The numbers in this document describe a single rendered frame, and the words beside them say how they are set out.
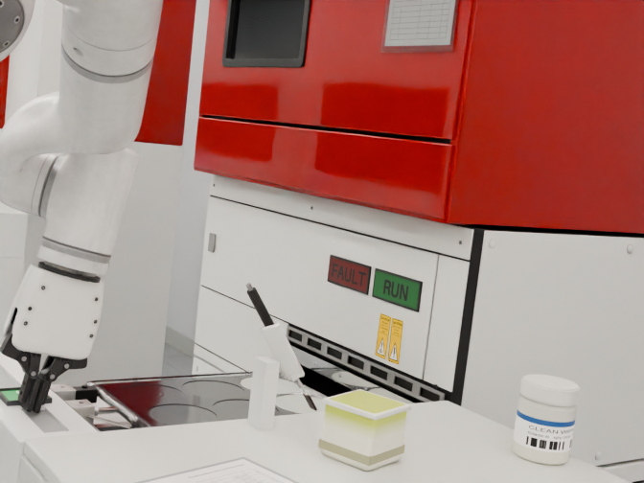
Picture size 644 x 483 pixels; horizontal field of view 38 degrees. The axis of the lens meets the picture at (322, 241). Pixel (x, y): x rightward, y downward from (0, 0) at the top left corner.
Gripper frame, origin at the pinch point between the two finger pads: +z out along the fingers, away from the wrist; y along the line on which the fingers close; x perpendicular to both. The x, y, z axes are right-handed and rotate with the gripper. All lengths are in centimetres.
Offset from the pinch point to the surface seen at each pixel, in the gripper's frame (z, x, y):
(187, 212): -25, -378, -206
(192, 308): 26, -360, -217
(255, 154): -40, -45, -46
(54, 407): 1.5, -0.5, -3.2
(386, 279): -25, -7, -54
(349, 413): -9.7, 27.9, -25.0
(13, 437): 3.4, 7.7, 3.8
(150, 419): 3.7, -10.0, -21.8
